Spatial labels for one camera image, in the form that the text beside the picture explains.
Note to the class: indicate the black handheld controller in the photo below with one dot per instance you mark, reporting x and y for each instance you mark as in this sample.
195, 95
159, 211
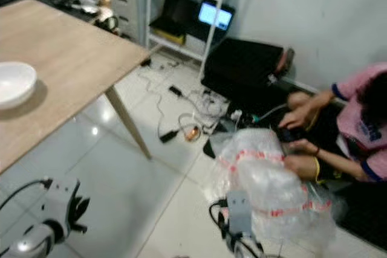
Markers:
289, 135

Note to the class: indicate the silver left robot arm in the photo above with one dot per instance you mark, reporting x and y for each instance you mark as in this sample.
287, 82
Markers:
31, 243

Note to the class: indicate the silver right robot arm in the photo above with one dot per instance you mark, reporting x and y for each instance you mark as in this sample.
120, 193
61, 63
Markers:
243, 247

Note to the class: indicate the person's right forearm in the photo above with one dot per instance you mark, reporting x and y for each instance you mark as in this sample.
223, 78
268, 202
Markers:
328, 99

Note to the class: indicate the person's left forearm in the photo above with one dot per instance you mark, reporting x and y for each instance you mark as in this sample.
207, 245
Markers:
341, 162

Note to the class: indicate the person's left hand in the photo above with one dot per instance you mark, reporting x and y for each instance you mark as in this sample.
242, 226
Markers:
305, 147

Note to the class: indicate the person's right hand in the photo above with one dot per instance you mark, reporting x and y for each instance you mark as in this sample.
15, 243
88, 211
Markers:
299, 116

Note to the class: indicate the wooden table leg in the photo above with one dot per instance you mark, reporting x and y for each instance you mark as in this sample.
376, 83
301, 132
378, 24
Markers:
128, 124

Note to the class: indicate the large black power adapter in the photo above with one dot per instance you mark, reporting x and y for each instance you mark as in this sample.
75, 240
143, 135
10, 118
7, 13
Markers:
169, 136

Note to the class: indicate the round copper object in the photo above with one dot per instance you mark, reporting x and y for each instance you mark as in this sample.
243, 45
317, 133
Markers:
192, 133

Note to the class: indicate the white bowl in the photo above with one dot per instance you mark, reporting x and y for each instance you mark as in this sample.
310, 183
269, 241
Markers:
16, 84

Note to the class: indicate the small black power adapter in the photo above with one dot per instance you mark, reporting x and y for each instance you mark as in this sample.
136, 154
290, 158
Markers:
175, 90

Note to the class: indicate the yellow box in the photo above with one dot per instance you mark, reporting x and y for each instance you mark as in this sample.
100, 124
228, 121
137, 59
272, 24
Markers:
166, 37

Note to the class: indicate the clear plastic bag red print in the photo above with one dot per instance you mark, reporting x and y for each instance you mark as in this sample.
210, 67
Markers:
272, 179

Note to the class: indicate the small doll figurine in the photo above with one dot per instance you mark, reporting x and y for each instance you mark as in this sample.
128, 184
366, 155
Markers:
106, 11

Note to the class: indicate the black laptop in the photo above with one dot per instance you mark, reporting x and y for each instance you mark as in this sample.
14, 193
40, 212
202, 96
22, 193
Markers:
172, 15

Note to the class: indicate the black suitcase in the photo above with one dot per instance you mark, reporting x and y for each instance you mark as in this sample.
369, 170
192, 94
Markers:
242, 66

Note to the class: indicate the white metal shelf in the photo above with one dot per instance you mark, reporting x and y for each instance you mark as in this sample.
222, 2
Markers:
213, 37

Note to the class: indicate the lit blue screen device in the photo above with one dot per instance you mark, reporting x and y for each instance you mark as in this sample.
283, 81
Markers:
215, 16

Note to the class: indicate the person in pink shirt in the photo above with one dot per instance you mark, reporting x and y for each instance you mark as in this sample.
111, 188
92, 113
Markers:
360, 119

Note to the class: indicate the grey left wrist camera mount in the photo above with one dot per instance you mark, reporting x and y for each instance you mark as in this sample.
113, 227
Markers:
54, 205

